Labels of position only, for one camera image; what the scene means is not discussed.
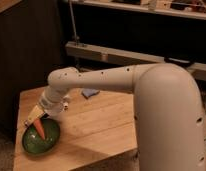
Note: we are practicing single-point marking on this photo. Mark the green ceramic bowl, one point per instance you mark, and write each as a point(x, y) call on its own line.
point(32, 142)

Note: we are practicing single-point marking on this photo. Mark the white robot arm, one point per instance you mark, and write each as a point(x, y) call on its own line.
point(167, 109)

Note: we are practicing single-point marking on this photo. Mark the wooden table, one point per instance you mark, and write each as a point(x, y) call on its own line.
point(90, 130)

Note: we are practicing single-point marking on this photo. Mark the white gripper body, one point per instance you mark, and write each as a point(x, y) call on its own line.
point(48, 100)

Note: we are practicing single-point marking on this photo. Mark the grey metal beam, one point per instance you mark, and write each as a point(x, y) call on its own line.
point(122, 57)

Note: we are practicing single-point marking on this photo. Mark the orange pepper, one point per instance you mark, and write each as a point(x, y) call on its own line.
point(39, 128)

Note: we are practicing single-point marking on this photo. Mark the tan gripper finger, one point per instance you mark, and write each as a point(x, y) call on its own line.
point(35, 113)

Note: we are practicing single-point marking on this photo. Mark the black handle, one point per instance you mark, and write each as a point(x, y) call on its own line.
point(178, 62)

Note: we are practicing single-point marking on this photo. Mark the cluttered shelf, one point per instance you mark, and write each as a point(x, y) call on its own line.
point(150, 7)

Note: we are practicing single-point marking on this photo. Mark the blue sponge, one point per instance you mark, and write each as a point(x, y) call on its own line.
point(87, 93)

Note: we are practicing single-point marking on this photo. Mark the metal pole stand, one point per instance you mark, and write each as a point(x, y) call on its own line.
point(75, 36)

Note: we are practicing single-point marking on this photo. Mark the clear plastic cup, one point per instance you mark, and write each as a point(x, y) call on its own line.
point(58, 109)

